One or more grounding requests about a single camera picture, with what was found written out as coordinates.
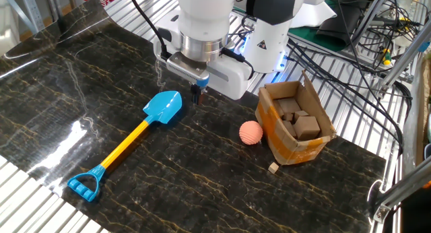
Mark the green desk mat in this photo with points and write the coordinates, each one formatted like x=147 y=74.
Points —
x=313 y=39

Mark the tiny loose wooden cube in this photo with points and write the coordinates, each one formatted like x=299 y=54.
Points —
x=273 y=167

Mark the small wooden cube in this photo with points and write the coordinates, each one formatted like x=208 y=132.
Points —
x=300 y=115
x=288 y=116

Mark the white paper sheet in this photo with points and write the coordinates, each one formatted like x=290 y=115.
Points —
x=316 y=15

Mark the metal corner bracket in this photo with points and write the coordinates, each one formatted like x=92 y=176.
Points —
x=381 y=213

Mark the grey metal bar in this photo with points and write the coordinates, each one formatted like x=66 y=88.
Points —
x=13 y=7

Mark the aluminium frame profile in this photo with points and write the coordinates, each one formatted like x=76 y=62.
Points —
x=370 y=17
x=404 y=187
x=404 y=58

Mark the grey curved metal sheet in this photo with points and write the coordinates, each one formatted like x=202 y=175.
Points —
x=410 y=132

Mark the blue plastic clip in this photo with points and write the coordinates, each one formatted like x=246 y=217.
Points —
x=424 y=47

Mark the taped cardboard box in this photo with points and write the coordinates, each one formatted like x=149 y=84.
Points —
x=283 y=145

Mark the pink ribbed ball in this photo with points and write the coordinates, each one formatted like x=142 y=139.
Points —
x=250 y=132

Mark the large wooden cube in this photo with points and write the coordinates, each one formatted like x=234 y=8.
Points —
x=306 y=128

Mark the black fabric pouch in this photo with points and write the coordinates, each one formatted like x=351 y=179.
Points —
x=343 y=24

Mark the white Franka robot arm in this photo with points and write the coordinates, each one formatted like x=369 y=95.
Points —
x=202 y=10

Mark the yellow green screwdriver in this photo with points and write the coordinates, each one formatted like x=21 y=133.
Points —
x=386 y=56

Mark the medium wooden block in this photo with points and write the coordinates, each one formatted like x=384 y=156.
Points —
x=278 y=108
x=289 y=128

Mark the wide wooden block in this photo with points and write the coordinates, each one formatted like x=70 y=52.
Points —
x=289 y=105

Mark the black marble pattern mat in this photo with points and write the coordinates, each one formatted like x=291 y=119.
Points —
x=202 y=192

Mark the perforated grey metal rail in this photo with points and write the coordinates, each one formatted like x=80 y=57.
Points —
x=32 y=10

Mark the silver wrist plate blue caps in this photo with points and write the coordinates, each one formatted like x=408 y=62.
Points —
x=185 y=69

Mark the blue yellow toy shovel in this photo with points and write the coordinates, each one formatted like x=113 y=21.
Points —
x=124 y=143

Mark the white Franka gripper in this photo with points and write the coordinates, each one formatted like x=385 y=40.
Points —
x=235 y=85

